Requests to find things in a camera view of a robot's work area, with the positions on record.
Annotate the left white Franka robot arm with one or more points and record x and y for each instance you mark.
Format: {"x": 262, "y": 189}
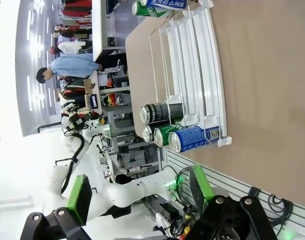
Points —
{"x": 132, "y": 190}

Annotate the navy box with Campus print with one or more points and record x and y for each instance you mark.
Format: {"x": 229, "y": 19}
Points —
{"x": 93, "y": 101}

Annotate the blue Pocari Sweat can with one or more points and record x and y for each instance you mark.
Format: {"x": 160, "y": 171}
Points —
{"x": 165, "y": 3}
{"x": 192, "y": 137}

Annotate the black Pepsi can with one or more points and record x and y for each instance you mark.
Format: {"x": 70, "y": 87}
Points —
{"x": 160, "y": 112}
{"x": 147, "y": 132}

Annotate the green Chilsung cider can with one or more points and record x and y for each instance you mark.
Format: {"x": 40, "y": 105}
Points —
{"x": 160, "y": 137}
{"x": 147, "y": 11}

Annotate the white plastic bag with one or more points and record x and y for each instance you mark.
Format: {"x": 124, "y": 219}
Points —
{"x": 71, "y": 47}

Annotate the person in light blue shirt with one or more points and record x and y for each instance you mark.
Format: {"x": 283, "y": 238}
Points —
{"x": 75, "y": 66}

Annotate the grey equipment cabinet frame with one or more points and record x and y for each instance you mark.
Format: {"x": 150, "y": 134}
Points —
{"x": 122, "y": 120}

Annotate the white can dispenser rack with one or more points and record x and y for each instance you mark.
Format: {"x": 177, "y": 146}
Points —
{"x": 210, "y": 75}

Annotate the left arm white wrist camera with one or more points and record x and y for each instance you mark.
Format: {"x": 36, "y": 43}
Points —
{"x": 67, "y": 107}

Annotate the white height-adjustable table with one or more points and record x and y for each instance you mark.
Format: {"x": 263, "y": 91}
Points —
{"x": 97, "y": 30}

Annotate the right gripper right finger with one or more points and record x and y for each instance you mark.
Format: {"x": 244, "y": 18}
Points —
{"x": 200, "y": 190}

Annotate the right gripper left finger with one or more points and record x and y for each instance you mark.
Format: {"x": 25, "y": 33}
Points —
{"x": 78, "y": 200}

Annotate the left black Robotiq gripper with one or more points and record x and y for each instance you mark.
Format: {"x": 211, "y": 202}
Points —
{"x": 77, "y": 122}

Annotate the grey slotted aluminium rail panel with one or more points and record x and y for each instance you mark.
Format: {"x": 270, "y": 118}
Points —
{"x": 230, "y": 185}

